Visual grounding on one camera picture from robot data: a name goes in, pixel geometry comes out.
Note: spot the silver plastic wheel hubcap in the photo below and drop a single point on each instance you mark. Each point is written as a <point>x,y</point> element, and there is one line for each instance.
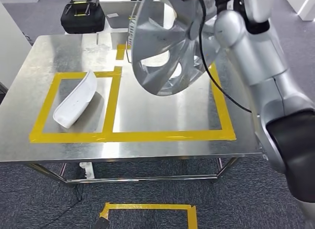
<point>157,38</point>

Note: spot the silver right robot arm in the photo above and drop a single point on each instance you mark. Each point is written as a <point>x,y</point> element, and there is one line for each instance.
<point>261,61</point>

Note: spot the steel workbench table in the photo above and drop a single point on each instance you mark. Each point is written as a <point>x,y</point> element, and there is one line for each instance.
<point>160,113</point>

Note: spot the white plastic cover part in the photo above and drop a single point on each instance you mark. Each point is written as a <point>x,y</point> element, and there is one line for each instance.
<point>74,103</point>

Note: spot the pale side table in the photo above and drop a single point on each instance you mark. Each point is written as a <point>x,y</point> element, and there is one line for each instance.
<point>115,5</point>

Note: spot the white furniture block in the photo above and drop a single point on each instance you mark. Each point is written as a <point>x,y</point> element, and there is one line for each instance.
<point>302,4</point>

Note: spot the black carrying case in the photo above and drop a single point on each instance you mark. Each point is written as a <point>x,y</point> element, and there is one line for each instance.
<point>82,22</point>

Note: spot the white power strip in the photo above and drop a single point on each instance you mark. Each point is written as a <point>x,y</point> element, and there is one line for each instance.
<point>87,170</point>

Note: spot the black robot foot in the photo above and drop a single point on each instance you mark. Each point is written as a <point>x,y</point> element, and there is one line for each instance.
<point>102,223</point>

